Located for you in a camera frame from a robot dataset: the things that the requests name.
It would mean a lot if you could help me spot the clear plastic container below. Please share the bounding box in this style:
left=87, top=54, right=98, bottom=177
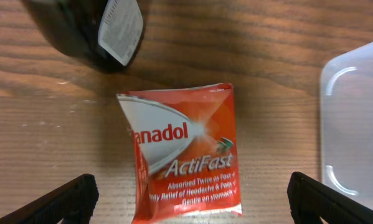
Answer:
left=320, top=42, right=373, bottom=210

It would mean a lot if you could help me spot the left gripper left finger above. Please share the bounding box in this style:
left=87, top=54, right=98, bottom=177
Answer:
left=0, top=174, right=99, bottom=224

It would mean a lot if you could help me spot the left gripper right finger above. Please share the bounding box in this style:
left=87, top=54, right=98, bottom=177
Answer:
left=287, top=172, right=373, bottom=224

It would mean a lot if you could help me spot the dark syrup bottle white cap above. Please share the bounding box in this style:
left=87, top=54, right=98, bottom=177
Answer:
left=21, top=0, right=145, bottom=74

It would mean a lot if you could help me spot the red Panadol ActiFast box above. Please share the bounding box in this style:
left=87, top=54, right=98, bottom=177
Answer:
left=117, top=83, right=242, bottom=223

